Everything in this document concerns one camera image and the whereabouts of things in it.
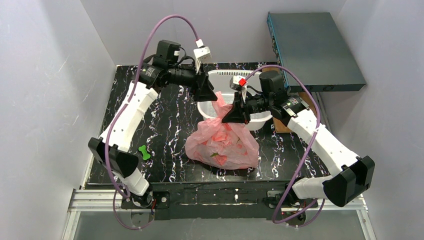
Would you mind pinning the green bone toy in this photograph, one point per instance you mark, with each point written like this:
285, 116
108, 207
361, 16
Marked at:
144, 152

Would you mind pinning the grey metal box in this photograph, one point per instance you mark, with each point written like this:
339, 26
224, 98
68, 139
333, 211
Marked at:
311, 46

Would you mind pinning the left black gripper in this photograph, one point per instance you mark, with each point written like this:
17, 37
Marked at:
200, 84

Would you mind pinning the pink plastic bag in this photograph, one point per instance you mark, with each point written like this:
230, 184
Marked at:
228, 146

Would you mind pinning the wooden board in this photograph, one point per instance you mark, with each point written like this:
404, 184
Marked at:
278, 125

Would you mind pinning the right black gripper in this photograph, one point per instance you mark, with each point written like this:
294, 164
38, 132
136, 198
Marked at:
241, 106

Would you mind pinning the aluminium frame rail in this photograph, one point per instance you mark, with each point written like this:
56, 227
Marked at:
102, 201

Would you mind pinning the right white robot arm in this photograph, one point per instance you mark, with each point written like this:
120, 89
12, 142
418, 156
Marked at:
349, 174

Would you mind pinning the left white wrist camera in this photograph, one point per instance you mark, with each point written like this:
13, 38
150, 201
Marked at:
201, 55

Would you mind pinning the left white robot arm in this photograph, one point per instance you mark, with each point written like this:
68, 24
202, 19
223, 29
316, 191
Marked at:
155, 72

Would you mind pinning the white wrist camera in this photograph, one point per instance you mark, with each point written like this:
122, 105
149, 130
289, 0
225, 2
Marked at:
201, 55
239, 84

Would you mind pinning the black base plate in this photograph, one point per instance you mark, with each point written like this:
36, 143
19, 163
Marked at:
212, 199

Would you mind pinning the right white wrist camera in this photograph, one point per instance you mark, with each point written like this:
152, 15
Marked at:
239, 84

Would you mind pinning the black marble mat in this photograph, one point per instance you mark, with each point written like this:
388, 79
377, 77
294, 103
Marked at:
174, 116

